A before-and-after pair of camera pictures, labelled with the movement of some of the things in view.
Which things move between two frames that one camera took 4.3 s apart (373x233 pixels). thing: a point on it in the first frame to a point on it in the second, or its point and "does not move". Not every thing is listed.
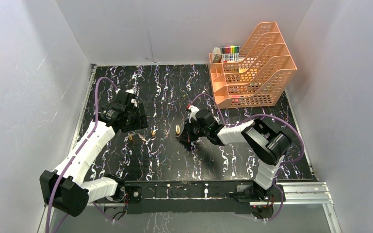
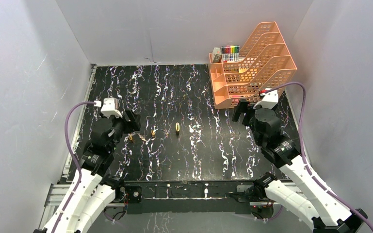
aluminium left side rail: [83, 111] does not move
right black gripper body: [194, 130] to [246, 107]
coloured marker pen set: [230, 53] does not move
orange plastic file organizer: [260, 77] does not move
